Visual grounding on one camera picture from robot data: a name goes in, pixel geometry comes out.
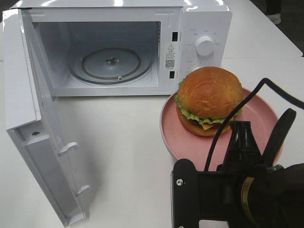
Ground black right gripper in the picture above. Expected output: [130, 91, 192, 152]
[198, 108, 304, 228]

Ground pink round plate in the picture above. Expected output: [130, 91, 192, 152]
[160, 95, 278, 171]

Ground burger with lettuce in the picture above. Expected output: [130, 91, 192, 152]
[174, 66, 243, 137]

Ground white microwave door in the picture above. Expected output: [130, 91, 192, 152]
[3, 9, 90, 227]

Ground upper white microwave knob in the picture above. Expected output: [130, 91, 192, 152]
[195, 35, 214, 56]

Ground white warning label sticker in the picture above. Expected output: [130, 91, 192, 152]
[163, 42, 176, 70]

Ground white shoe in background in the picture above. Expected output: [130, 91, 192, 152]
[266, 13, 281, 25]

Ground glass microwave turntable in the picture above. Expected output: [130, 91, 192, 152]
[69, 47, 153, 85]

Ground white microwave oven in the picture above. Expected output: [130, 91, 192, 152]
[13, 0, 232, 97]

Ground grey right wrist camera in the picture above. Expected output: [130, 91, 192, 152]
[171, 159, 199, 228]

